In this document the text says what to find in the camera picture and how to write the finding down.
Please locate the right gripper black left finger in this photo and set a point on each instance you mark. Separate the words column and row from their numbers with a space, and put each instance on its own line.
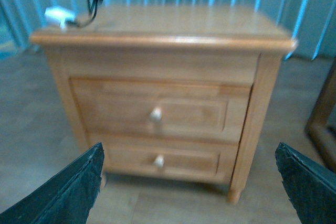
column 65, row 198

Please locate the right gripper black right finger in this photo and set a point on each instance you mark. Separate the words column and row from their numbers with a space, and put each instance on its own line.
column 309, row 186

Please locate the wooden drawer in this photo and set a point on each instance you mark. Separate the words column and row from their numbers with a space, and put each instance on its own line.
column 168, row 158
column 181, row 110

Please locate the white charger adapter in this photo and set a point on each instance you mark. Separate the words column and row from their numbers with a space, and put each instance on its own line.
column 59, row 16

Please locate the wooden nightstand cabinet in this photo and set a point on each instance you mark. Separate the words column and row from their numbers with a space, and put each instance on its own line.
column 206, row 45

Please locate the dark wooden furniture frame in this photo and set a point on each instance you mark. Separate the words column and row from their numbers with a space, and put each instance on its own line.
column 316, row 127

